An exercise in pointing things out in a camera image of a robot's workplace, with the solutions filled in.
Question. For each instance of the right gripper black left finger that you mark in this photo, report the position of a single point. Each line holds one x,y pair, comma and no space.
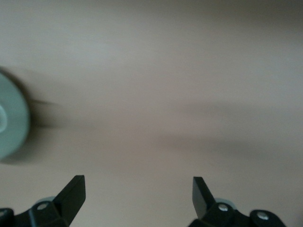
61,212

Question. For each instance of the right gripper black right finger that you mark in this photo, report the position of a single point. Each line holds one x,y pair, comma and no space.
213,217

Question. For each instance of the steel steamer pot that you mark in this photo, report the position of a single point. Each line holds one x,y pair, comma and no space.
16,118

